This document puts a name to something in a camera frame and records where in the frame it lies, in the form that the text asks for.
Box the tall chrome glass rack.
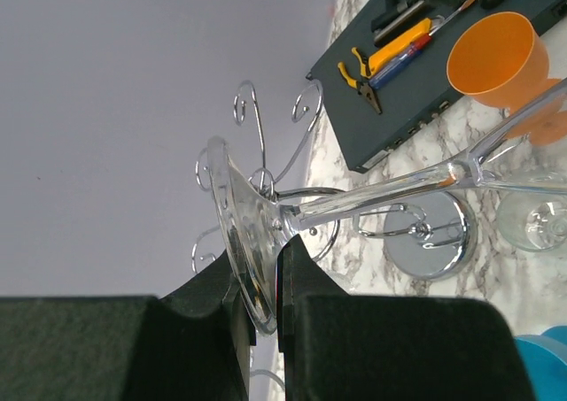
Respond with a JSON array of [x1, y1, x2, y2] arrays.
[[190, 80, 479, 282]]

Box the yellow handled pliers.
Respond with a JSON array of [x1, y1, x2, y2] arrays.
[[338, 47, 383, 115]]

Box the clear wine glass centre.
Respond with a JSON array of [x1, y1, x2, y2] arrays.
[[496, 192, 566, 252]]

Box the blue red screwdriver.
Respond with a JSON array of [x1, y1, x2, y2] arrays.
[[369, 0, 476, 89]]

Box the blue plastic goblet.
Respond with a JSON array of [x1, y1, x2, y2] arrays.
[[515, 326, 567, 401]]

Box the black metal tool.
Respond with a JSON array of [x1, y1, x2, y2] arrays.
[[370, 0, 418, 36]]

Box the orange plastic goblet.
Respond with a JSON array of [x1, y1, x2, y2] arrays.
[[446, 11, 567, 145]]

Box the yellow utility knife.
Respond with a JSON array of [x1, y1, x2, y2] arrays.
[[369, 18, 433, 75]]

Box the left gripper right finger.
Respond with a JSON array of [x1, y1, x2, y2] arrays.
[[276, 236, 535, 400]]

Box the tall clear flute glass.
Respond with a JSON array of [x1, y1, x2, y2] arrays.
[[206, 81, 566, 335]]

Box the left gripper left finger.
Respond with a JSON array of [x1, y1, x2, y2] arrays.
[[1, 256, 255, 400]]

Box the dark flat equipment box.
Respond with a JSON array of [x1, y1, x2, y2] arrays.
[[304, 0, 567, 174]]

